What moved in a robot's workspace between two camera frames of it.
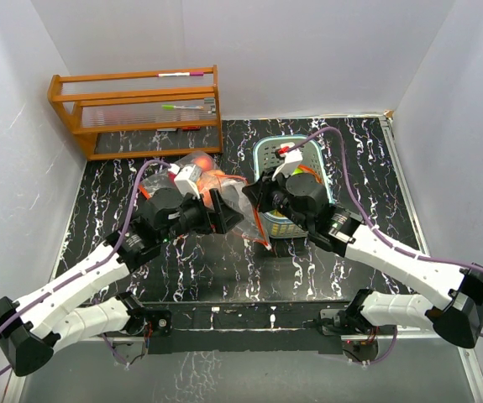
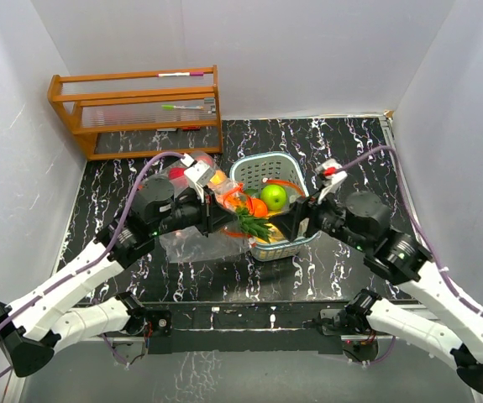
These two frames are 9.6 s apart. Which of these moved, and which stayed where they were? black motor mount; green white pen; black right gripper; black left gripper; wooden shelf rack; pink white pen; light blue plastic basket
Moved: black right gripper; light blue plastic basket
Stayed: pink white pen; wooden shelf rack; black motor mount; green white pen; black left gripper
